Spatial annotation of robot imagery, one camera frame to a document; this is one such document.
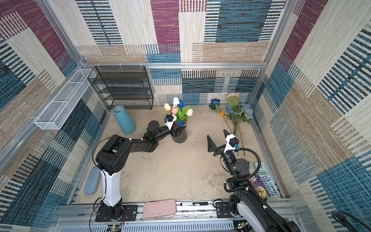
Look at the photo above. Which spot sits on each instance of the dark blue artificial rose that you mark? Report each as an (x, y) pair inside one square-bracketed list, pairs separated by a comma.
[(215, 105)]

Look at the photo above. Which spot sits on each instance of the white wire mesh basket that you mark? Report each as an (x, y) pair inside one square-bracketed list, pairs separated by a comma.
[(61, 107)]

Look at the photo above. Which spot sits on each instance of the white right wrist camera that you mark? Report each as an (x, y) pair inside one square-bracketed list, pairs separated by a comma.
[(232, 144)]

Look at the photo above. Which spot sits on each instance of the dark blue artificial tulip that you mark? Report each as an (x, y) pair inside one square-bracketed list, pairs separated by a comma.
[(181, 104)]

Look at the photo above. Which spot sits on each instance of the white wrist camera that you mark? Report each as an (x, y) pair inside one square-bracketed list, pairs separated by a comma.
[(169, 121), (232, 144)]

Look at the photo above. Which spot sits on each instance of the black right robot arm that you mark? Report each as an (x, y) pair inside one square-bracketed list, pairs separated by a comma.
[(245, 200)]

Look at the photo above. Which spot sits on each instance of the treehouse paperback book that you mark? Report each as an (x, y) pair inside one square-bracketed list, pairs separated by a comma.
[(265, 186)]

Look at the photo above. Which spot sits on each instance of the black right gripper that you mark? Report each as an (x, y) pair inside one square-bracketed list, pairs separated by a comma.
[(212, 147)]

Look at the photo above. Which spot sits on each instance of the yellow artificial tulip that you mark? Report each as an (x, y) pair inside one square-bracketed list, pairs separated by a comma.
[(167, 107)]

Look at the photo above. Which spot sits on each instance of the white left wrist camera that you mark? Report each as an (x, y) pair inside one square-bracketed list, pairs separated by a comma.
[(169, 121)]

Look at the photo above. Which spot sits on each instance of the dusty blue rose bunch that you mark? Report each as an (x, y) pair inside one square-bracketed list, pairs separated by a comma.
[(243, 111)]

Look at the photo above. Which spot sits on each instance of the white artificial tulip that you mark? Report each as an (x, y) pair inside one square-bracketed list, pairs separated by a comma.
[(189, 112), (176, 101)]

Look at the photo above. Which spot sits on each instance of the small teal alarm clock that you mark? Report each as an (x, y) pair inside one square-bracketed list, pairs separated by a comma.
[(263, 167)]

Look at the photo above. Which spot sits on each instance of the teal ceramic vase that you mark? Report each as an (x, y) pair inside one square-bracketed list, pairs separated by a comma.
[(124, 120)]

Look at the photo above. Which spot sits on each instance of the pink pencil case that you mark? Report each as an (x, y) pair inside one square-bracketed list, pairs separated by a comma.
[(159, 209)]

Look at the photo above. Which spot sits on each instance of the black wire shelf rack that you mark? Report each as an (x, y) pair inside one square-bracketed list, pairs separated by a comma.
[(128, 86)]

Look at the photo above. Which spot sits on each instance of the orange artificial flower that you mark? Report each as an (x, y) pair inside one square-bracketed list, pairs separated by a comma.
[(224, 116)]

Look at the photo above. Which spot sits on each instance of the pink artificial tulip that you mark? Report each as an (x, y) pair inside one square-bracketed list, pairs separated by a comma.
[(174, 110)]

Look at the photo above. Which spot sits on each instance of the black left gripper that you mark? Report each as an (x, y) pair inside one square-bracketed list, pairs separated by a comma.
[(176, 133)]

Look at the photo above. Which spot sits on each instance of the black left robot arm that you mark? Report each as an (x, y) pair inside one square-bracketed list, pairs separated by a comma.
[(112, 158)]

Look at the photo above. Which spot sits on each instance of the red glass vase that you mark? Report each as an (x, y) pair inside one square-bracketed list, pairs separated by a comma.
[(182, 138)]

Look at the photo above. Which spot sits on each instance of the grey blue oval object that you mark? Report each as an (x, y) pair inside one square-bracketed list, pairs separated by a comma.
[(93, 181)]

